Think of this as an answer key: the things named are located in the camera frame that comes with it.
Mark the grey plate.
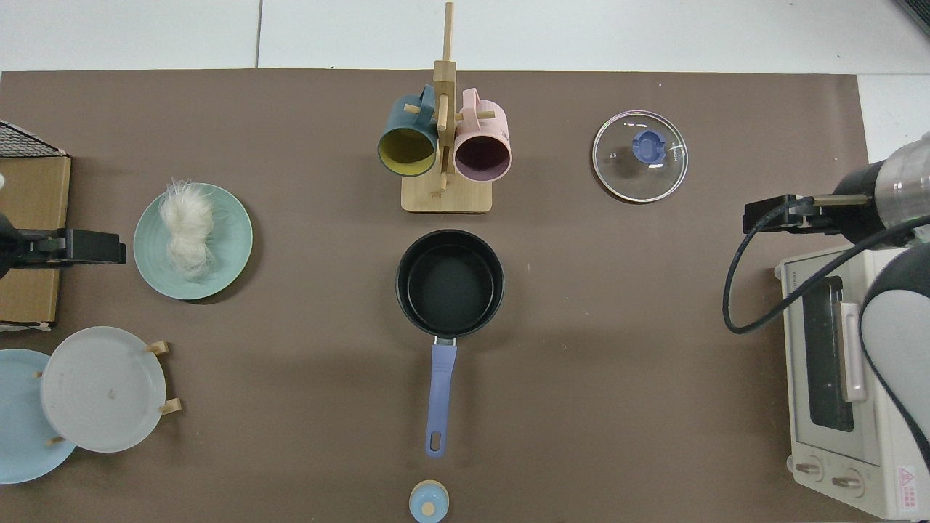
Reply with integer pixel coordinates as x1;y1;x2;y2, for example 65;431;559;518
40;326;168;454

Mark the pink cup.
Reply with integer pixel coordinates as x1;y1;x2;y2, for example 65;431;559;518
453;88;514;182

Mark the white vermicelli bundle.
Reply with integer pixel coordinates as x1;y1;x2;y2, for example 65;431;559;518
158;178;217;282

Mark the pale toaster oven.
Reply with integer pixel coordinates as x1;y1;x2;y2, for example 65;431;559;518
773;242;930;522

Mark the small blue round thing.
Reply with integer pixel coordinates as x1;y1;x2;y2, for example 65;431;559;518
408;479;450;523

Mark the black pan blue handle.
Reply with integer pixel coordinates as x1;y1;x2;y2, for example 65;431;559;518
395;230;505;459

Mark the brown table cloth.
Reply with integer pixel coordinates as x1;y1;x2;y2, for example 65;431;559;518
0;70;877;523

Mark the wooden cup stand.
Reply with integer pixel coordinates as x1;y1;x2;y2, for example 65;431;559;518
400;1;497;214

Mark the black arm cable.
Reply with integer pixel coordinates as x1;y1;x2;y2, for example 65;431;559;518
721;195;930;336

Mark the light blue plate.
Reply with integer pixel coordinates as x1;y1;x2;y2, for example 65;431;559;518
0;349;78;485

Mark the pale green plate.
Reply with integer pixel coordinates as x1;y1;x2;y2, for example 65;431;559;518
133;182;254;301

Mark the glass lid blue knob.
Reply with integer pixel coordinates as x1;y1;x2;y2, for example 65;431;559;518
592;110;690;204

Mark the wire basket wooden floor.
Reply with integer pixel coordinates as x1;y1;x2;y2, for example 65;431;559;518
0;120;73;333

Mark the dark teal cup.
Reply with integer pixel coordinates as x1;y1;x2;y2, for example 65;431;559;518
376;84;440;178

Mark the wooden plate rack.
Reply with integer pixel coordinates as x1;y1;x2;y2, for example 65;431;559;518
33;340;183;446

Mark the dark ribbed object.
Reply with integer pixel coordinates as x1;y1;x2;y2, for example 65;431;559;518
894;0;930;38

